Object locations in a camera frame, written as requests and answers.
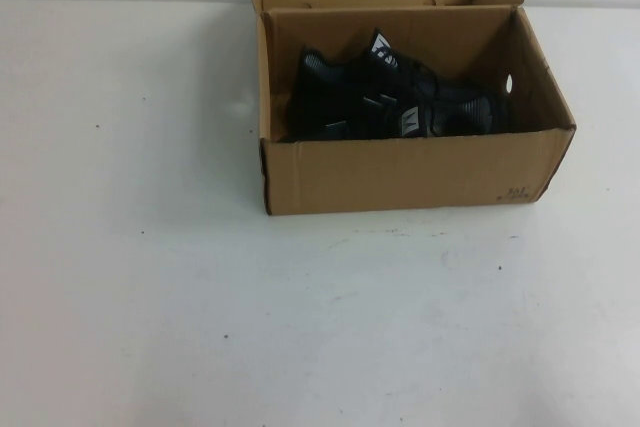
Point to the brown cardboard shoe box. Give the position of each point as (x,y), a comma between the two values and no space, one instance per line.
(390,177)

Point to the black sneaker white tongue logo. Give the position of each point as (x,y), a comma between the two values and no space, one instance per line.
(320,77)

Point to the black knit sneaker grey stripes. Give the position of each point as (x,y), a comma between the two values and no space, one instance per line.
(407,123)

